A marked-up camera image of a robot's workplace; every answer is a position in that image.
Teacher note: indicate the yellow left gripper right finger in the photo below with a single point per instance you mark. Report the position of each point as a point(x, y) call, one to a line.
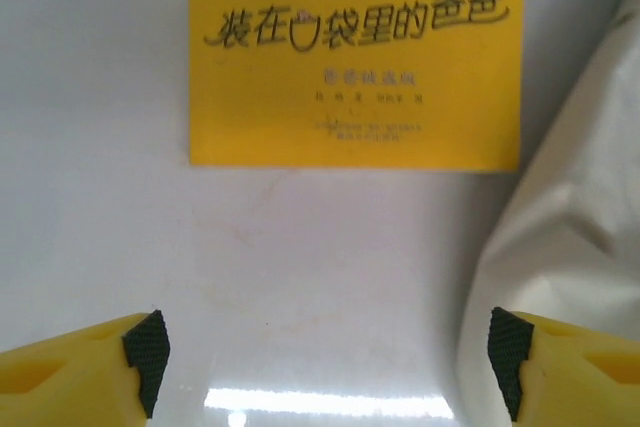
point(575, 382)

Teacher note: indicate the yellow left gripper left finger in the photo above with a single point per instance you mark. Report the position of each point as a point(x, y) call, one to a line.
point(65, 382)

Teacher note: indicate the cream canvas backpack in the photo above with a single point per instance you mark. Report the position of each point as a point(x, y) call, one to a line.
point(575, 222)

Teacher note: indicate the yellow cartoon cover book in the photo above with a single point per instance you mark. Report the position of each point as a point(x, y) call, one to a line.
point(350, 107)

